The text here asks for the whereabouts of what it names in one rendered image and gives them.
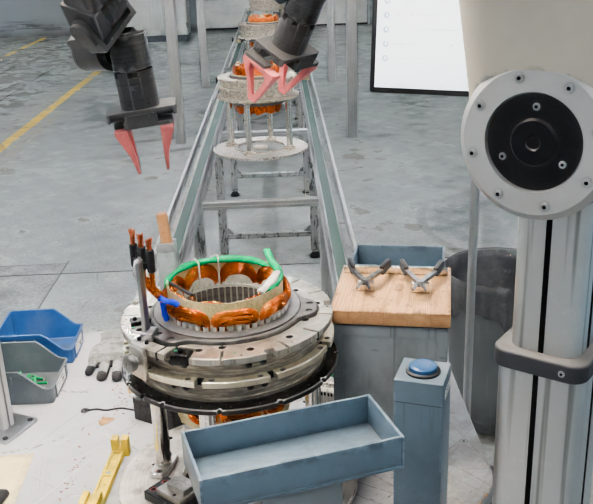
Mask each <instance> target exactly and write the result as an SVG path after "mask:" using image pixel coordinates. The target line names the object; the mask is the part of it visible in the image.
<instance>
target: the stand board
mask: <svg viewBox="0 0 593 504"><path fill-rule="evenodd" d="M356 280H358V279H357V277H356V276H355V275H354V274H351V273H344V266H343V269H342V273H341V276H340V279H339V282H338V285H337V288H336V292H335V295H334V298H333V301H332V304H331V305H332V306H333V318H332V322H333V324H354V325H379V326H405V327H431V328H450V327H451V268H448V276H434V277H433V278H432V279H430V280H429V281H428V282H429V294H428V293H411V281H412V280H411V279H410V278H409V277H408V276H407V275H406V276H405V275H396V266H395V274H384V275H379V276H378V277H376V278H375V279H373V280H374V281H375V291H374V292H366V291H356Z"/></svg>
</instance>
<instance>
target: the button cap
mask: <svg viewBox="0 0 593 504"><path fill-rule="evenodd" d="M409 371H410V372H412V373H414V374H417V375H431V374H434V373H436V372H437V364H436V363H435V362H434V361H432V360H430V359H425V358H420V359H415V360H413V361H411V362H410V363H409Z"/></svg>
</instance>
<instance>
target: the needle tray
mask: <svg viewBox="0 0 593 504"><path fill-rule="evenodd" d="M181 439H182V449H183V459H184V464H185V467H186V470H187V473H188V476H189V478H190V481H191V484H192V487H193V490H194V493H195V495H196V498H197V501H198V504H247V503H248V504H343V488H342V482H344V481H349V480H353V479H357V478H362V477H366V476H371V475H375V474H379V473H384V472H388V471H393V470H397V469H401V468H404V436H403V434H402V433H401V432H400V431H399V430H398V428H397V427H396V426H395V425H394V423H393V422H392V421H391V420H390V419H389V417H388V416H387V415H386V414H385V412H384V411H383V410H382V409H381V407H380V406H379V405H378V404H377V403H376V401H375V400H374V399H373V398H372V396H371V395H370V394H367V395H362V396H357V397H352V398H347V399H342V400H337V401H332V402H327V403H322V404H317V405H312V406H307V407H302V408H297V409H292V410H287V411H282V412H277V413H272V414H267V415H262V416H257V417H252V418H247V419H242V420H237V421H232V422H227V423H222V424H217V425H212V426H207V427H202V428H197V429H191V430H186V431H181Z"/></svg>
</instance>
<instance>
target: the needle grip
mask: <svg viewBox="0 0 593 504"><path fill-rule="evenodd" d="M156 218H157V224H158V229H159V235H160V240H161V244H166V243H172V238H171V232H170V226H169V221H168V215H167V212H158V213H157V214H156Z"/></svg>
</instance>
